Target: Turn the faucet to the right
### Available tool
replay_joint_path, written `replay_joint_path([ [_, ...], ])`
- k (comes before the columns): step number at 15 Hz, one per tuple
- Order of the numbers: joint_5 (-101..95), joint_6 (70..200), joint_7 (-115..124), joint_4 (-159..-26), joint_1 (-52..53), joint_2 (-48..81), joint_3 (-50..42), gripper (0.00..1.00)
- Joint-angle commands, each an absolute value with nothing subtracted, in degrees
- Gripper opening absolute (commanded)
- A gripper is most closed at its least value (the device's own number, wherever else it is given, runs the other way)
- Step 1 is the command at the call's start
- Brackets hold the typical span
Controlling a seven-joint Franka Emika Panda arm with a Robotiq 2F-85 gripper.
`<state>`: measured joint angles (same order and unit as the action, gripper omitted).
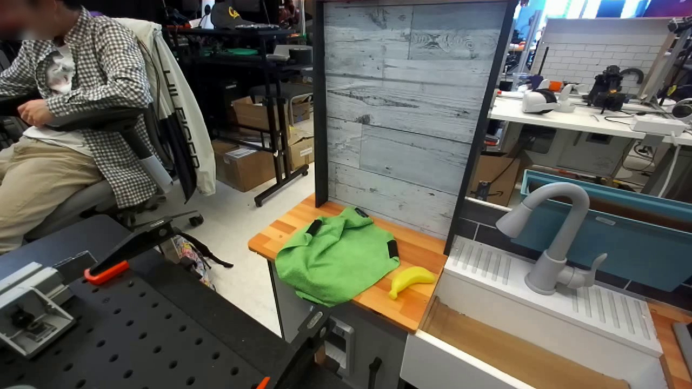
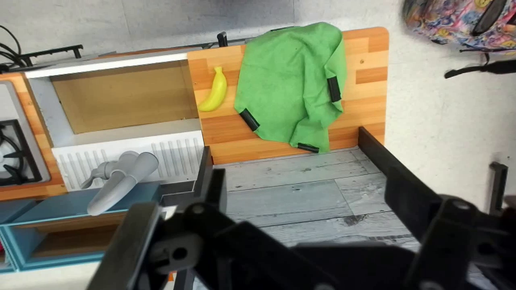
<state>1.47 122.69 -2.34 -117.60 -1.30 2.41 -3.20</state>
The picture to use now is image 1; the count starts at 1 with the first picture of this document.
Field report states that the grey faucet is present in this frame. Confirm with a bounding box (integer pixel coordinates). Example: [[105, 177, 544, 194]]
[[496, 182, 608, 296]]

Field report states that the green cloth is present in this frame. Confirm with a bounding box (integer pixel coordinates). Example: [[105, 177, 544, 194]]
[[275, 206, 401, 308]]

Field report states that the stack of cardboard boxes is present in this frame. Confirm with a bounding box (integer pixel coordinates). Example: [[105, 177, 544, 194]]
[[211, 96, 315, 193]]

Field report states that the yellow toy banana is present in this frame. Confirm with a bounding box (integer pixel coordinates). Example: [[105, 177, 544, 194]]
[[389, 266, 436, 300]]

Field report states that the toy kitchen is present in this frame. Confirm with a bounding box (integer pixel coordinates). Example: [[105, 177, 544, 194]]
[[248, 0, 692, 389]]

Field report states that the black metal rack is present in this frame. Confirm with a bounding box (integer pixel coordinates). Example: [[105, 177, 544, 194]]
[[162, 22, 315, 207]]

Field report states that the cardboard box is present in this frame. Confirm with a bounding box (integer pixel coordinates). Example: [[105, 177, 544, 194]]
[[469, 154, 523, 207]]

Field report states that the black clamp with orange tip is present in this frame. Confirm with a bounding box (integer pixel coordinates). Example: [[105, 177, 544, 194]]
[[253, 308, 337, 389], [83, 211, 198, 286]]

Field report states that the colourful backpack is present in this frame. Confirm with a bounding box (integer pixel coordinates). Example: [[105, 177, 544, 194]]
[[172, 233, 234, 288]]

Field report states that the white jacket with black lettering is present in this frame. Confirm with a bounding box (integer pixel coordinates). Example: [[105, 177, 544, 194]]
[[112, 18, 217, 204]]

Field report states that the white headset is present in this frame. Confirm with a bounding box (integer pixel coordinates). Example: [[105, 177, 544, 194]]
[[521, 88, 577, 115]]

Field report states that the black cap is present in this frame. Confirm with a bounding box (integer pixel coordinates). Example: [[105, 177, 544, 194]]
[[210, 1, 256, 29]]

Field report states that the white sink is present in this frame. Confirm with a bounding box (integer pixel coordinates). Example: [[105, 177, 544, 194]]
[[400, 236, 667, 389]]

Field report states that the white desk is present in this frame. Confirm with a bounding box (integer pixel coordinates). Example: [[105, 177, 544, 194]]
[[488, 93, 692, 198]]

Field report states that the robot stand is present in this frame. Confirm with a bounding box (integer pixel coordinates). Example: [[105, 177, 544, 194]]
[[0, 214, 352, 389]]

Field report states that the grey office chair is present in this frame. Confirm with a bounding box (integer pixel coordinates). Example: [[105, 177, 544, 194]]
[[24, 106, 205, 244]]

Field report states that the person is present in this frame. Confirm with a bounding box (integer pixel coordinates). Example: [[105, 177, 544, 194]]
[[0, 0, 158, 254]]

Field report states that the white tiled panel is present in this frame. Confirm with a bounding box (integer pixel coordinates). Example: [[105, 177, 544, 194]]
[[532, 17, 674, 98]]

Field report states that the black machine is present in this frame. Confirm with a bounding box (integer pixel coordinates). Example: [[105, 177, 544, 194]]
[[586, 65, 646, 113]]

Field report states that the teal board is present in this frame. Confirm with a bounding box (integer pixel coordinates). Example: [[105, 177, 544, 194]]
[[512, 170, 692, 293]]

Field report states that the grey metal mount bracket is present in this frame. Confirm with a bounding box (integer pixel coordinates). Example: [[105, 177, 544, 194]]
[[0, 262, 77, 359]]

